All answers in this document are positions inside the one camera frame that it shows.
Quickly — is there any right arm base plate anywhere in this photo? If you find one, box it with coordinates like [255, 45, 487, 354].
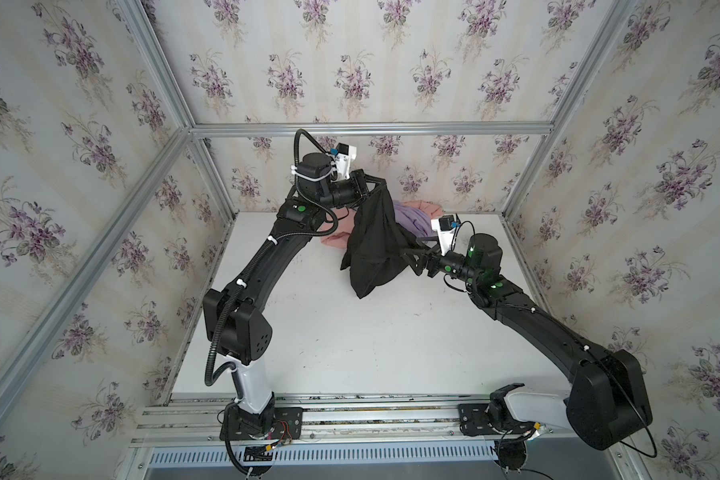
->
[457, 401, 537, 437]

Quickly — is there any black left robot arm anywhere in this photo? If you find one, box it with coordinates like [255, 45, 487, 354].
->
[202, 153, 385, 438]

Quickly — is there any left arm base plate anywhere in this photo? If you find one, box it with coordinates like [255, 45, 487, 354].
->
[219, 405, 304, 442]

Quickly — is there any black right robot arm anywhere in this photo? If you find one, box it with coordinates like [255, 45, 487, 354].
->
[403, 233, 653, 450]

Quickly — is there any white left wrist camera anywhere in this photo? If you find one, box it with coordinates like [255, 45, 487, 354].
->
[329, 143, 357, 180]

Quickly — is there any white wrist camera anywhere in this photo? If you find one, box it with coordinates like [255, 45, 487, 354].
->
[431, 214, 461, 256]
[329, 143, 357, 180]

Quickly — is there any aluminium cage frame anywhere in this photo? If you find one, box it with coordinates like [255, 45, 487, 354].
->
[0, 1, 625, 434]

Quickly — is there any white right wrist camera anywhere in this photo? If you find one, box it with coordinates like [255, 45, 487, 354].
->
[431, 214, 461, 256]

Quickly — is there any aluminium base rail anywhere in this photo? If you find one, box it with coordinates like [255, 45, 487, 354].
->
[128, 391, 631, 448]

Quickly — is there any white perforated vent strip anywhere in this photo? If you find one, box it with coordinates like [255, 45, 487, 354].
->
[148, 441, 497, 469]

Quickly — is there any purple cloth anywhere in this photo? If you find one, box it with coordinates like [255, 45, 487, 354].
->
[393, 201, 443, 237]

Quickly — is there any pink cloth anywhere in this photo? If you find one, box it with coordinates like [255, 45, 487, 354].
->
[320, 200, 445, 250]

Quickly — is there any black cloth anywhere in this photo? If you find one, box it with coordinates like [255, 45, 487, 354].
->
[340, 184, 415, 299]

